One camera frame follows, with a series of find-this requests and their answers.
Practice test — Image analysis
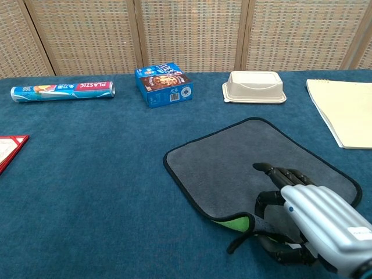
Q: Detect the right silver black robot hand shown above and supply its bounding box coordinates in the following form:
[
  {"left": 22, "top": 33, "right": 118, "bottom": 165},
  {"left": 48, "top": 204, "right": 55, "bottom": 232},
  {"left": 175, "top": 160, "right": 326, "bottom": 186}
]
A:
[{"left": 252, "top": 162, "right": 372, "bottom": 277}]

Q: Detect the grey and green cloth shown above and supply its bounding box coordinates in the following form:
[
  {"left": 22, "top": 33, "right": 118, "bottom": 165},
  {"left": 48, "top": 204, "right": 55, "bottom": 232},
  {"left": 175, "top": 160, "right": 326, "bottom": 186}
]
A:
[{"left": 162, "top": 117, "right": 363, "bottom": 255}]

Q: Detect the pale yellow notepad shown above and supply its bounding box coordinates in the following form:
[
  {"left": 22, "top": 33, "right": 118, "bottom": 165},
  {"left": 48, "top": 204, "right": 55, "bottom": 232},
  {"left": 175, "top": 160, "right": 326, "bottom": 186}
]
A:
[{"left": 306, "top": 78, "right": 372, "bottom": 150}]

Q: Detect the beige lidded food container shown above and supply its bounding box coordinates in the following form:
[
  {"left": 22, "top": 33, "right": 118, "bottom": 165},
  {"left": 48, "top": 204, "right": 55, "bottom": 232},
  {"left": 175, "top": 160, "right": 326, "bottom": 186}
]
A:
[{"left": 221, "top": 70, "right": 288, "bottom": 104}]

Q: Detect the blue cookie box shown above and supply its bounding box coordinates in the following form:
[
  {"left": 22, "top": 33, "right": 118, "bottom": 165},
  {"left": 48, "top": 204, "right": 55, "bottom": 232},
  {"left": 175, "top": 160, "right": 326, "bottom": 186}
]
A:
[{"left": 134, "top": 62, "right": 194, "bottom": 109}]

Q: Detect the woven bamboo folding screen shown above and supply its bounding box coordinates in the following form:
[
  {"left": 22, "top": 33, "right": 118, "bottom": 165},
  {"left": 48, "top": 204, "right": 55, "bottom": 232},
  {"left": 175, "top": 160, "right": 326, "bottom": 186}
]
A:
[{"left": 0, "top": 0, "right": 372, "bottom": 80}]

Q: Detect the blue table mat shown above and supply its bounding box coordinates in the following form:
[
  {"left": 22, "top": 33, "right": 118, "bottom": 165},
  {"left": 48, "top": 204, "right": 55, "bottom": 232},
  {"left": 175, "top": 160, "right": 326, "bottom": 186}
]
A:
[{"left": 0, "top": 69, "right": 372, "bottom": 279}]

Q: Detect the plastic wrap roll box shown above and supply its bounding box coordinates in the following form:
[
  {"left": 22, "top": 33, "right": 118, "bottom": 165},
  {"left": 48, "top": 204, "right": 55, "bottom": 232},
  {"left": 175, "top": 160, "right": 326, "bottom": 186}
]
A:
[{"left": 10, "top": 81, "right": 116, "bottom": 103}]

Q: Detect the red certificate folder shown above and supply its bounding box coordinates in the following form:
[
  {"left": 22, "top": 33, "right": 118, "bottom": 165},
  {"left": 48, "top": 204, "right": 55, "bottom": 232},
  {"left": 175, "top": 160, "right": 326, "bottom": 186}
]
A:
[{"left": 0, "top": 134, "right": 31, "bottom": 176}]

